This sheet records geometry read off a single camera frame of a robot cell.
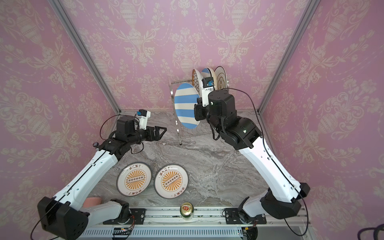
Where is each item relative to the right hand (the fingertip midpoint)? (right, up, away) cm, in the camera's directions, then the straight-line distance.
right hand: (199, 98), depth 59 cm
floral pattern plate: (-1, +16, +31) cm, 35 cm away
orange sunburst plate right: (-16, -43, +26) cm, 53 cm away
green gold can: (-6, -49, +8) cm, 50 cm away
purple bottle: (-54, -21, +19) cm, 61 cm away
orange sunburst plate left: (-37, -42, +27) cm, 62 cm away
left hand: (-19, -13, +16) cm, 28 cm away
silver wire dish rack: (+4, -13, +44) cm, 46 cm away
